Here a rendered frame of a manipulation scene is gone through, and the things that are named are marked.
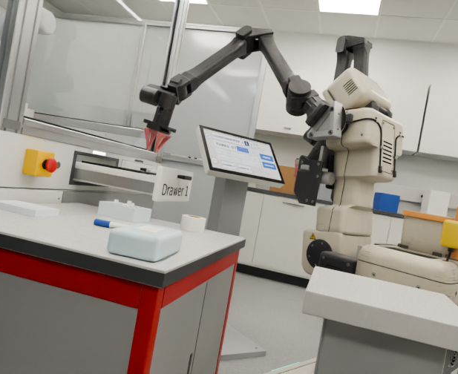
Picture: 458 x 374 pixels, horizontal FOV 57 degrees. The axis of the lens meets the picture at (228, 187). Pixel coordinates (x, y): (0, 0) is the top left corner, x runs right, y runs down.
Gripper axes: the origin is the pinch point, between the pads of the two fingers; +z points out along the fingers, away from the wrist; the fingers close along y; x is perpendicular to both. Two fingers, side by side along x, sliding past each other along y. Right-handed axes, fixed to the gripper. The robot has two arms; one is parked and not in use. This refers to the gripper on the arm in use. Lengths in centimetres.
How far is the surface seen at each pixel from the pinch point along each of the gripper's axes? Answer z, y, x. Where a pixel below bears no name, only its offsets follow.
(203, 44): -74, 73, -167
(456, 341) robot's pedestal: 7, -91, 60
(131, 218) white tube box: 17.8, -15.3, 28.9
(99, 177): 13.5, 7.7, 13.7
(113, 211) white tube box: 18.2, -9.0, 28.2
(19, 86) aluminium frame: -6.8, 19.8, 42.9
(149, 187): 10.5, -9.8, 13.0
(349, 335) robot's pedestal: 14, -76, 56
